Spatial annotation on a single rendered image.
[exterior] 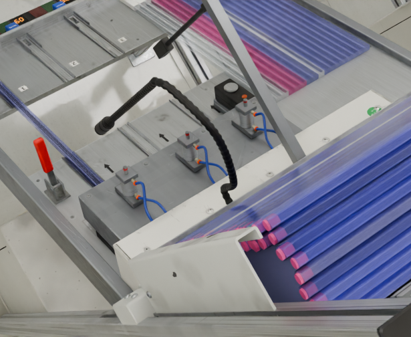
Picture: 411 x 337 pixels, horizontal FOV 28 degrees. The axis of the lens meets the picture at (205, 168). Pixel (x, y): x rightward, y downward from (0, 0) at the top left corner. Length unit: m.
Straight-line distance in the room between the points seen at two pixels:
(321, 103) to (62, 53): 0.52
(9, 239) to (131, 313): 0.77
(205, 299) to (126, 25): 0.96
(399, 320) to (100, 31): 1.25
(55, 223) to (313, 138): 0.41
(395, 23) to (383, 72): 1.24
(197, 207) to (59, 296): 0.65
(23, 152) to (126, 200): 1.21
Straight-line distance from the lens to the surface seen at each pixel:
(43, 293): 1.75
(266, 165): 1.22
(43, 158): 1.30
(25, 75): 1.62
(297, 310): 0.66
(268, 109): 1.13
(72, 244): 1.25
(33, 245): 1.75
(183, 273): 0.84
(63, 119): 2.45
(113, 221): 1.20
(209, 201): 1.17
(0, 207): 2.38
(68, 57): 1.64
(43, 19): 1.74
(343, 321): 0.57
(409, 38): 2.74
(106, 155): 1.40
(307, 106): 1.45
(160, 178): 1.25
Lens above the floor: 2.34
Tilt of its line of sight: 67 degrees down
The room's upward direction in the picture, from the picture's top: 65 degrees clockwise
